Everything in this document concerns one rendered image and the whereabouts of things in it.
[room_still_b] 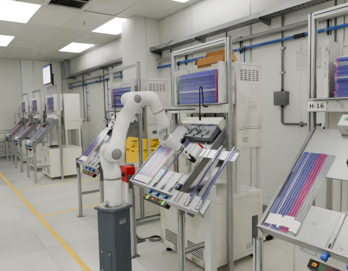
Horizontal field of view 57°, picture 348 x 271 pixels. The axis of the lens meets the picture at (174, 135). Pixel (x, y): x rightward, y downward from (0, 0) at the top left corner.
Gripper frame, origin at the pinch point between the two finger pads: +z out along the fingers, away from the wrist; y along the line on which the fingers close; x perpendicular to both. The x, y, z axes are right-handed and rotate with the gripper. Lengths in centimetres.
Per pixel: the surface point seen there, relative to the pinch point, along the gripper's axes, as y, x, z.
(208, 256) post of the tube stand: -36, 57, 24
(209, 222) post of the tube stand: -37, 39, 9
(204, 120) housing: 11.4, -38.1, -0.6
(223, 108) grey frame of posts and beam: -10.2, -45.6, -5.9
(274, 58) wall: 54, -184, 74
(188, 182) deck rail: -10.0, 18.4, -0.9
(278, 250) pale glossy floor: -12, 18, 130
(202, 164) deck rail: -10.0, 1.3, 2.5
